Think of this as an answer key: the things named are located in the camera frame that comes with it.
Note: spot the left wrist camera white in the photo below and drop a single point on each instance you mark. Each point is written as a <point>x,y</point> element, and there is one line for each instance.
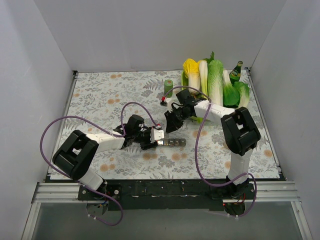
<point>158,134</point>

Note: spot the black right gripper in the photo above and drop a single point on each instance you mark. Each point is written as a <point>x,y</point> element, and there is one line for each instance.
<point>177,114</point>

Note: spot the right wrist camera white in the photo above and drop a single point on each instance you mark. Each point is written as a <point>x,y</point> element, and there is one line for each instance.
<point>167,102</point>

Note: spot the floral tablecloth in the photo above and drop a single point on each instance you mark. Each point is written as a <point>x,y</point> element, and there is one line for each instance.
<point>104,100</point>

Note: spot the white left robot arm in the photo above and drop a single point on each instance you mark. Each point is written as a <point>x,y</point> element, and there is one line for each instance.
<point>75,155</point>

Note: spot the large green napa cabbage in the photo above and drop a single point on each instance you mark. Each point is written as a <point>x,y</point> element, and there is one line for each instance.
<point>215,82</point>

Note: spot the green cylindrical container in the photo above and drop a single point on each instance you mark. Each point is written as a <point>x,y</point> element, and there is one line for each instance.
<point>168,86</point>

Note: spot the green plastic basin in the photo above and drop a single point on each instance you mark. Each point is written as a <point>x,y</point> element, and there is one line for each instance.
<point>184,82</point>

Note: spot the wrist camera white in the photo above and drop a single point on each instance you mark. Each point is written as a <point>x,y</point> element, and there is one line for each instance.
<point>158,134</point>
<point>167,102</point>

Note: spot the green Perrier glass bottle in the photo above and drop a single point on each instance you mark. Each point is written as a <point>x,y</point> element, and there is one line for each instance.
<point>235,74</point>

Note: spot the yellow napa cabbage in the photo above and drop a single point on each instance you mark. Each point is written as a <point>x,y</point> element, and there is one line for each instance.
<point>192,73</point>

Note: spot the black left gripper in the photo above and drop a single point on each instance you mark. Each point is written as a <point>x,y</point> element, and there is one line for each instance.
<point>149,139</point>

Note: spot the bok choy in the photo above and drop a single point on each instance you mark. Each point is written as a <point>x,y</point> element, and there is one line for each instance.
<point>231,96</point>

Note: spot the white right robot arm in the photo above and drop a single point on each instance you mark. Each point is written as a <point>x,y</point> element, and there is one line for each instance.
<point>240,133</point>

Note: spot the white green leek stalk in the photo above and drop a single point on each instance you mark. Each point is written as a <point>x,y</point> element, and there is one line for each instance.
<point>203,72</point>

